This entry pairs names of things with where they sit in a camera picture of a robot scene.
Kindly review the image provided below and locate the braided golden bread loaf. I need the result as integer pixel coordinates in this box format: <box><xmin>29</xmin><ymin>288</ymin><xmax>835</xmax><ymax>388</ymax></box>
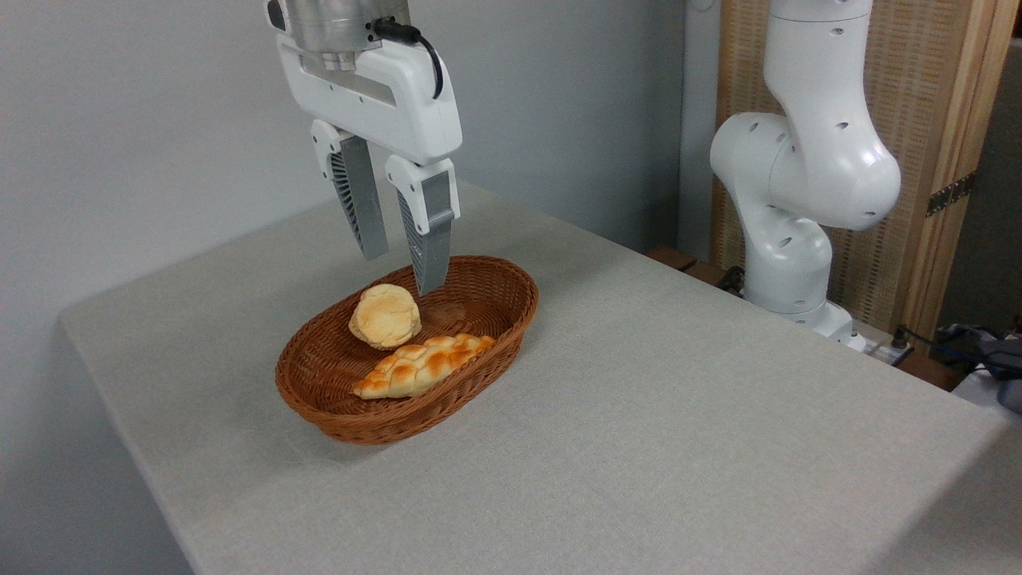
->
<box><xmin>352</xmin><ymin>333</ymin><xmax>497</xmax><ymax>400</ymax></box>

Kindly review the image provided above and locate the dark metal screen hinge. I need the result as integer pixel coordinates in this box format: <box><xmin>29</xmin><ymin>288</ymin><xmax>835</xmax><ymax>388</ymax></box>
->
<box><xmin>926</xmin><ymin>172</ymin><xmax>976</xmax><ymax>218</ymax></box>

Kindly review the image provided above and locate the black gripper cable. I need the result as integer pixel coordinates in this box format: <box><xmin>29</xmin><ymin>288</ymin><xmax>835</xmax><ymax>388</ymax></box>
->
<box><xmin>374</xmin><ymin>18</ymin><xmax>445</xmax><ymax>101</ymax></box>

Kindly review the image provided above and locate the dark blue cloth bundle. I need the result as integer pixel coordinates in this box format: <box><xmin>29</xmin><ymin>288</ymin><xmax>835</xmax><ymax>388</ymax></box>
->
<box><xmin>938</xmin><ymin>323</ymin><xmax>1022</xmax><ymax>414</ymax></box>

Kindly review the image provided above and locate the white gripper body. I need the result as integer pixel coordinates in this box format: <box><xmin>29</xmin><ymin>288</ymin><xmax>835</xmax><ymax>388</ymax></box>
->
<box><xmin>275</xmin><ymin>32</ymin><xmax>464</xmax><ymax>167</ymax></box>

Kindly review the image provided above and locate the wooden rattan folding screen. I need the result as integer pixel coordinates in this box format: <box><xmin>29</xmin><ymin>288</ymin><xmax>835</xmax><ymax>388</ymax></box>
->
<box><xmin>711</xmin><ymin>0</ymin><xmax>1022</xmax><ymax>344</ymax></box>

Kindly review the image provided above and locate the white power strip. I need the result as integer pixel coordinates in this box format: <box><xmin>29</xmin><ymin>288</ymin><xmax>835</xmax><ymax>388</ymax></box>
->
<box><xmin>856</xmin><ymin>337</ymin><xmax>916</xmax><ymax>368</ymax></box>

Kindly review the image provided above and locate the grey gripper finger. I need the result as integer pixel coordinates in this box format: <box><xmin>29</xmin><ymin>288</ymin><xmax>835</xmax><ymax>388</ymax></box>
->
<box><xmin>386</xmin><ymin>153</ymin><xmax>461</xmax><ymax>297</ymax></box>
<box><xmin>311</xmin><ymin>119</ymin><xmax>390</xmax><ymax>262</ymax></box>

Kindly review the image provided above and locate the black power cable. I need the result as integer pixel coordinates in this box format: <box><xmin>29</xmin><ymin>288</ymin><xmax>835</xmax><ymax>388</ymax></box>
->
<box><xmin>891</xmin><ymin>324</ymin><xmax>1022</xmax><ymax>378</ymax></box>

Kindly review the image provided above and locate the grey tablecloth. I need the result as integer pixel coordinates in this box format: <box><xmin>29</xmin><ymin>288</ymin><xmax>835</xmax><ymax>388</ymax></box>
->
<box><xmin>60</xmin><ymin>172</ymin><xmax>1022</xmax><ymax>575</ymax></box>

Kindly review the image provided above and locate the brown wicker basket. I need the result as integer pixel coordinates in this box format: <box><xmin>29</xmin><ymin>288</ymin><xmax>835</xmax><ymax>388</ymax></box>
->
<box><xmin>275</xmin><ymin>256</ymin><xmax>540</xmax><ymax>446</ymax></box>

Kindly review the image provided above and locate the round pale bread bun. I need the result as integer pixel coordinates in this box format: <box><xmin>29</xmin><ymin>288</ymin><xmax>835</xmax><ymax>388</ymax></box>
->
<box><xmin>348</xmin><ymin>284</ymin><xmax>422</xmax><ymax>351</ymax></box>

